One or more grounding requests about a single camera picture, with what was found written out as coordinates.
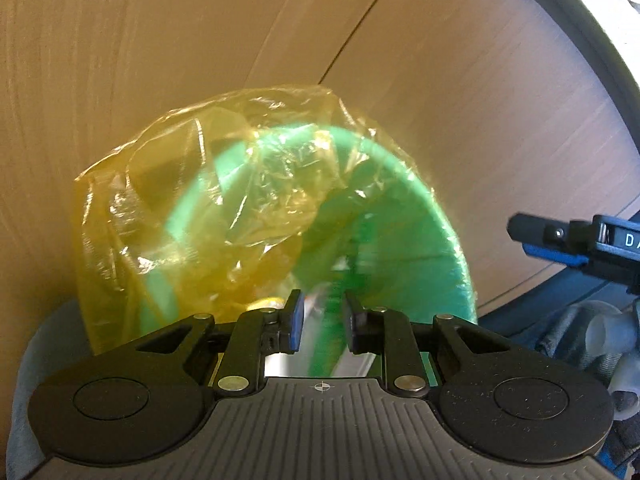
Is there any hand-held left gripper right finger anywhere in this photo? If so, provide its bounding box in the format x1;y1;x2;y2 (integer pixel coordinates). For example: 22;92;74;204
342;290;503;398

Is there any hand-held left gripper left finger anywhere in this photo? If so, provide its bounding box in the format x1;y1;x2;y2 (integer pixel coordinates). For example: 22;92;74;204
135;289;305;398

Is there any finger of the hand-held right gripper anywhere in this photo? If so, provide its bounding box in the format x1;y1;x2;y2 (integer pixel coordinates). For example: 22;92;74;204
506;212;598;267

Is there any green trash bin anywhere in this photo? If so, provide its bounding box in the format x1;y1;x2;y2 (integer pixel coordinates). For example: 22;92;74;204
135;125;476;378

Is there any yellow plastic bin liner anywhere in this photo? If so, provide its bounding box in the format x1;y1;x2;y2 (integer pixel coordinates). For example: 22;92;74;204
72;85;416;356

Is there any translucent plastic object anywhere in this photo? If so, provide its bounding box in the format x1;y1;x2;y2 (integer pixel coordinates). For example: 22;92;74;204
585;300;640;406

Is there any grey fabric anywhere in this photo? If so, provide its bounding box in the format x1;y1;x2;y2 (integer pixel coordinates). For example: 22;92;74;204
535;305;621;386

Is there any grey-blue cloth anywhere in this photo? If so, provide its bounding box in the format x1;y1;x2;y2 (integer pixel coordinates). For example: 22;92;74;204
7;300;96;480

